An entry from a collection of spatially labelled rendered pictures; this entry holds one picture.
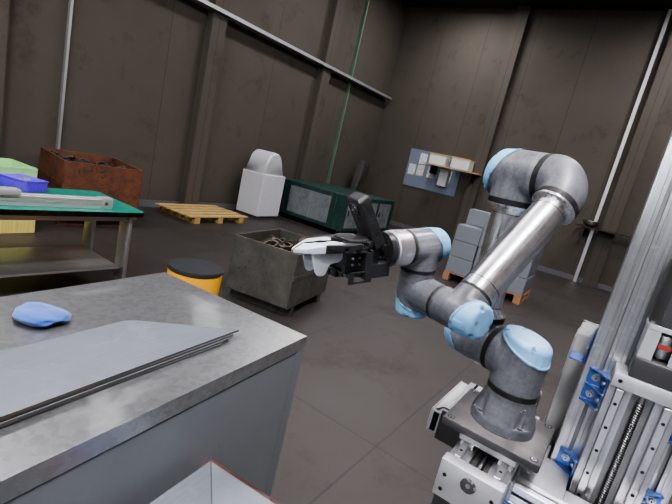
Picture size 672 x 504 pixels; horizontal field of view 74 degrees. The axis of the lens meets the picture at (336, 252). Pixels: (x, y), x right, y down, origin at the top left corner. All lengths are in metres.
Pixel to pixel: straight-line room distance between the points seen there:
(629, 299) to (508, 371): 0.34
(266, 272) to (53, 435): 3.48
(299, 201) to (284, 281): 5.70
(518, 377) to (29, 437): 0.94
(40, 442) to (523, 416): 0.95
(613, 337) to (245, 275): 3.54
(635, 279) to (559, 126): 10.94
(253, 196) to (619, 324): 8.23
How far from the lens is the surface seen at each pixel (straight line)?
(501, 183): 1.12
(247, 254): 4.32
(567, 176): 1.05
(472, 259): 7.54
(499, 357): 1.13
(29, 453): 0.85
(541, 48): 12.69
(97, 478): 0.94
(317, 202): 9.43
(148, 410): 0.93
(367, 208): 0.80
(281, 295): 4.19
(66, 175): 6.23
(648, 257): 1.24
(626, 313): 1.26
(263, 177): 8.93
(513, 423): 1.16
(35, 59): 7.41
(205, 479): 1.08
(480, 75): 12.88
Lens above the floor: 1.57
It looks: 12 degrees down
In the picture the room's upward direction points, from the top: 13 degrees clockwise
